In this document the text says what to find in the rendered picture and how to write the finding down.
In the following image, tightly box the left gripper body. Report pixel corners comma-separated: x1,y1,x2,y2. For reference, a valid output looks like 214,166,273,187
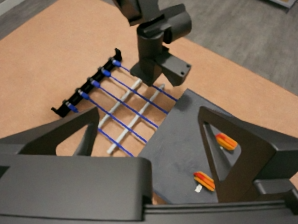
129,51,162,86

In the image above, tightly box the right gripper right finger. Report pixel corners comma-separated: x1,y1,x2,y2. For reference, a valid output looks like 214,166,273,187
197,106,298,202

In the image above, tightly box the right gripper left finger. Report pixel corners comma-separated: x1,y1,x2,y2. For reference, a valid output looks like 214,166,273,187
0,106,100,156

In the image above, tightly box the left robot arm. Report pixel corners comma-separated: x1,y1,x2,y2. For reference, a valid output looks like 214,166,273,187
112,0,192,87

